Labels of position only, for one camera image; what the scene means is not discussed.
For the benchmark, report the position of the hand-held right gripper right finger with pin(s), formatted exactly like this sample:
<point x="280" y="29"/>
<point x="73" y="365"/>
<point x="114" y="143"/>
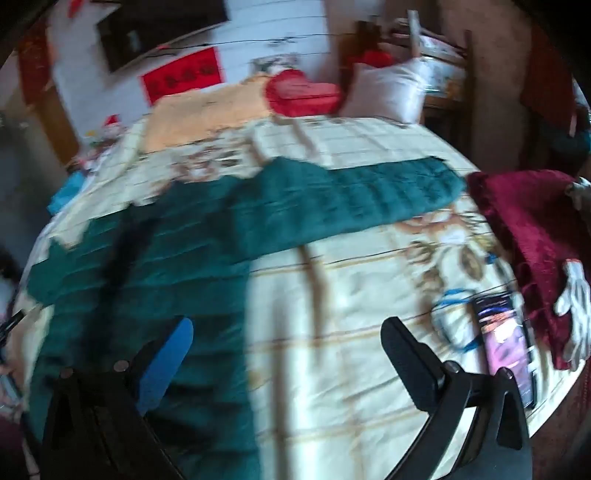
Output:
<point x="406" y="364"/>

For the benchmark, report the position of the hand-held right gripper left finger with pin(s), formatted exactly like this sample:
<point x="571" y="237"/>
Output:
<point x="168" y="357"/>

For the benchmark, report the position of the green puffer jacket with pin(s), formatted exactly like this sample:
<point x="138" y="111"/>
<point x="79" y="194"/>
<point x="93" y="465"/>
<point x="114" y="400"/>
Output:
<point x="194" y="240"/>

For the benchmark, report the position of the cream floral checked blanket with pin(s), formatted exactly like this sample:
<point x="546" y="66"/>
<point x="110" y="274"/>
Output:
<point x="351" y="295"/>

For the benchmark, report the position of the smartphone with lit screen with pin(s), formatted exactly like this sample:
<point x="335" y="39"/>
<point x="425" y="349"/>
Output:
<point x="505" y="341"/>

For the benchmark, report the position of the white glove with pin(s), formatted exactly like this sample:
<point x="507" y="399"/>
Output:
<point x="575" y="309"/>

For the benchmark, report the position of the dark red velvet cloth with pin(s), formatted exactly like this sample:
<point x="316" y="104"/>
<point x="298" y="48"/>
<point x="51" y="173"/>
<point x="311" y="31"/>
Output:
<point x="531" y="230"/>

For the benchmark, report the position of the stuffed doll with red hat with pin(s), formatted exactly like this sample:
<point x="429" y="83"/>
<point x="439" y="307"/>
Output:
<point x="104" y="134"/>

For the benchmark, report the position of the orange fringed pillow cover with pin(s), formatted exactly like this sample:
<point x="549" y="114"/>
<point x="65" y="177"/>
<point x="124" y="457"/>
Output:
<point x="203" y="115"/>

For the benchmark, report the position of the white satin pillow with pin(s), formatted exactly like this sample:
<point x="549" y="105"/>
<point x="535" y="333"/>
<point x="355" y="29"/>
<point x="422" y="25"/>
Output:
<point x="385" y="90"/>

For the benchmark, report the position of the red heart-shaped cushion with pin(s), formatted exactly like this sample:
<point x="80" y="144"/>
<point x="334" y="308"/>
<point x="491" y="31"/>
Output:
<point x="302" y="92"/>

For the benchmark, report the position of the wooden door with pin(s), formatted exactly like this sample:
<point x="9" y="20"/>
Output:
<point x="46" y="92"/>

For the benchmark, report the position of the wooden bedside cabinet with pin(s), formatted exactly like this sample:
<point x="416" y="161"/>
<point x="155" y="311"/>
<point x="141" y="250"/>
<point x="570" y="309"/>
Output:
<point x="443" y="69"/>

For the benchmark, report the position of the red wall banner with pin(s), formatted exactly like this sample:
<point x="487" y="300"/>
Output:
<point x="182" y="76"/>

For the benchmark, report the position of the dark framed wall picture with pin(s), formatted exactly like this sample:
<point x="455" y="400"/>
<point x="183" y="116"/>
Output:
<point x="152" y="32"/>

